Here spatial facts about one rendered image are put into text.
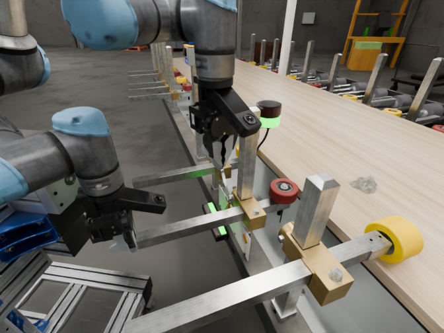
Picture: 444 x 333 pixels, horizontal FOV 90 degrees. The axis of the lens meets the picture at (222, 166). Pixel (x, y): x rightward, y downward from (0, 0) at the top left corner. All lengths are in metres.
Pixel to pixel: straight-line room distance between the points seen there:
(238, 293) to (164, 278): 1.18
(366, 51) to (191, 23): 8.04
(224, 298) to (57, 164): 0.32
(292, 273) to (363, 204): 0.34
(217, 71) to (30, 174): 0.32
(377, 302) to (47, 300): 1.32
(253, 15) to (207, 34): 12.10
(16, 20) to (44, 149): 0.40
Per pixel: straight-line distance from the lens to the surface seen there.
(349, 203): 0.68
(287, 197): 0.64
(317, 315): 0.79
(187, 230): 0.60
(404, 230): 0.54
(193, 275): 1.52
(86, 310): 1.34
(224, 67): 0.44
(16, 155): 0.40
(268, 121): 0.54
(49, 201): 0.67
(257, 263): 0.73
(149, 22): 0.39
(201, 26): 0.43
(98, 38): 0.35
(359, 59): 8.35
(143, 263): 1.63
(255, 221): 0.61
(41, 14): 16.90
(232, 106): 0.43
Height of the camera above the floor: 1.30
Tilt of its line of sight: 34 degrees down
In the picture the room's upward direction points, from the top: straight up
